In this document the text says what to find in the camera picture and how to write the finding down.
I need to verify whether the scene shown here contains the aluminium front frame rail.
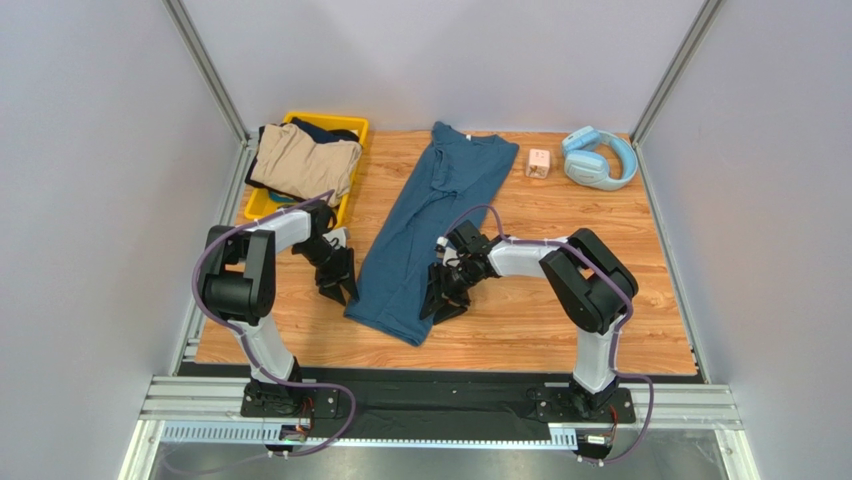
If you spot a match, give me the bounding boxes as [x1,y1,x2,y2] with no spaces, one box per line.
[140,377,743,450]

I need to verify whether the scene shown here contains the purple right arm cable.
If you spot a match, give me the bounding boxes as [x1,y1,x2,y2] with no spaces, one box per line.
[444,203,655,466]

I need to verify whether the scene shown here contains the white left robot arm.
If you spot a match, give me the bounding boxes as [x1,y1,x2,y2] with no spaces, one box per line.
[193,199,359,417]

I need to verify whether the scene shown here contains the black folded t-shirt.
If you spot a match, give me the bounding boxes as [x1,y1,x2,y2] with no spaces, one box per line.
[244,117,361,208]

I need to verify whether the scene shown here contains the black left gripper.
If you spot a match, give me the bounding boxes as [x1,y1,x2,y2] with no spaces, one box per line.
[294,239,361,305]

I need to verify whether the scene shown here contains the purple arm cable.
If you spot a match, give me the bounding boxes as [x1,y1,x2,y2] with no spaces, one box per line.
[191,189,357,459]
[444,203,655,466]

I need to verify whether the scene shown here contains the blue t-shirt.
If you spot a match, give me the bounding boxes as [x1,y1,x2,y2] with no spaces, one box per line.
[344,121,520,346]

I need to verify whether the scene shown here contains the aluminium corner post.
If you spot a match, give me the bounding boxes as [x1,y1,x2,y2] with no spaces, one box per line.
[630,0,725,147]
[162,0,251,146]

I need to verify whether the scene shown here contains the aluminium right corner post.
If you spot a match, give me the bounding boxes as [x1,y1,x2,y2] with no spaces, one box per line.
[630,0,725,147]

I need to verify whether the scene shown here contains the aluminium left corner post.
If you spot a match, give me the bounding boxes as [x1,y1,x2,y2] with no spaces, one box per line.
[162,0,251,146]

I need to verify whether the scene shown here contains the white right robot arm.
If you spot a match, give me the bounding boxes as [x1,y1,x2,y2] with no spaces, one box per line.
[419,220,638,418]

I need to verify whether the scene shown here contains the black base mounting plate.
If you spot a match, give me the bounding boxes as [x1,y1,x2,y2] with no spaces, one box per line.
[178,363,640,441]

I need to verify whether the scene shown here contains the pink power adapter cube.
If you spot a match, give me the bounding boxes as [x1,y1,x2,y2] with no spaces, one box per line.
[525,149,551,179]

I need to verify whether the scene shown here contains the beige folded t-shirt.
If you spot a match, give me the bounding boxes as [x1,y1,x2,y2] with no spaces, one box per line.
[250,123,364,206]

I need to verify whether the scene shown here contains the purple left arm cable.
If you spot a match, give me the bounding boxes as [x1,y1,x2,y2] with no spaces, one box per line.
[191,189,357,459]

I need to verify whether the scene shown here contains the light blue headphones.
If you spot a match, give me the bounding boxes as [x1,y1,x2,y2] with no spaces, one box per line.
[561,126,639,191]

